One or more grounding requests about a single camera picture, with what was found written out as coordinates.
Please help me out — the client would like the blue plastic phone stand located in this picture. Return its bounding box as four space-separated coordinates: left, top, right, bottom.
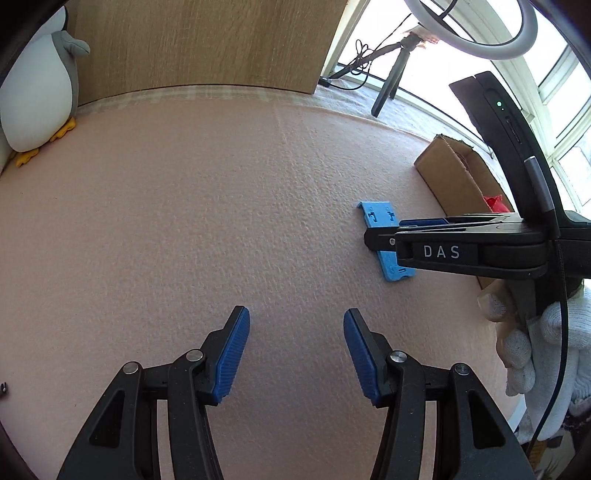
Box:
358 201 415 282

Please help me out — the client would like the white ring light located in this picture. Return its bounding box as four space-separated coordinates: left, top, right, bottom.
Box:
405 0 538 61

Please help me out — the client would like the right white gloved hand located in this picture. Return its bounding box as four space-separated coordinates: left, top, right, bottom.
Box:
478 280 590 444

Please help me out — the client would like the brown cardboard box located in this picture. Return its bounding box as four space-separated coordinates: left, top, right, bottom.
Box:
413 133 516 289

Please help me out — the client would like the smaller penguin plush toy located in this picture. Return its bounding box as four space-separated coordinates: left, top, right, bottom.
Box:
1 7 90 167

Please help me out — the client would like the large wooden board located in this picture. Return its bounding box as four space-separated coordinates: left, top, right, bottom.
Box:
66 1 346 103

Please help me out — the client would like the red fabric tote bag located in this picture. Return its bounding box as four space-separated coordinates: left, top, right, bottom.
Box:
483 195 512 213

